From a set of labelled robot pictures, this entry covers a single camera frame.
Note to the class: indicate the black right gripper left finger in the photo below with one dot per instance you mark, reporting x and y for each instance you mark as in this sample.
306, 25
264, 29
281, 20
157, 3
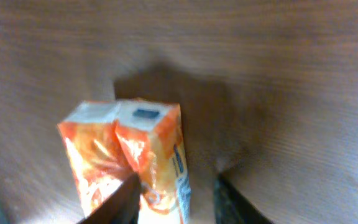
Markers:
122, 207

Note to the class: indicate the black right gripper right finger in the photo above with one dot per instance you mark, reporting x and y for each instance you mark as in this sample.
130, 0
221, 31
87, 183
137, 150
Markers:
230, 207

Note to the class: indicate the orange tissue pack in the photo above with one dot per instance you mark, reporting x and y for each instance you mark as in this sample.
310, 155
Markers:
106, 141

